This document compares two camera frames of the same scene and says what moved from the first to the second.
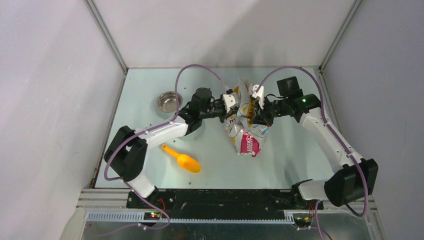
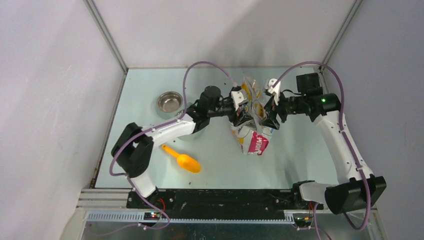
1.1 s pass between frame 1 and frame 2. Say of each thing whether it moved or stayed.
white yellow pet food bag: moved
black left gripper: moved
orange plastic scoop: stayed
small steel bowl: stayed
